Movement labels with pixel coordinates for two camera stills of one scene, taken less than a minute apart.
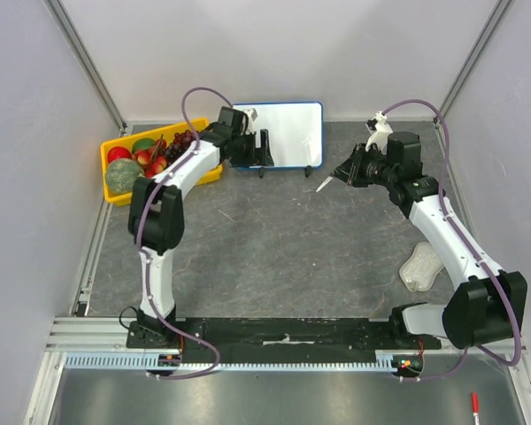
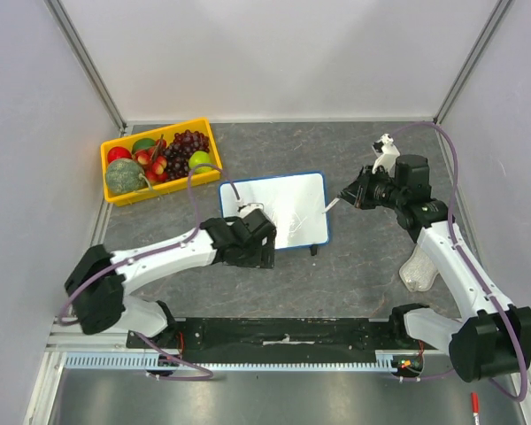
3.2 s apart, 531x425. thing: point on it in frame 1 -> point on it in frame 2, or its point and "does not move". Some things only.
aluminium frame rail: x=92 y=335 does not move
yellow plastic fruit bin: x=123 y=199 does not move
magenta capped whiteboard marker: x=327 y=181 -> x=336 y=199
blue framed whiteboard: x=295 y=132 -> x=296 y=205
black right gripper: x=356 y=166 -> x=361 y=189
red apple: x=118 y=152 does not move
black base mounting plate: x=274 y=336 does not move
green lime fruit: x=142 y=143 does not move
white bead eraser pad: x=419 y=270 does not move
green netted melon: x=120 y=173 does not move
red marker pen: x=475 y=406 does not move
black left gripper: x=257 y=157 -> x=264 y=257
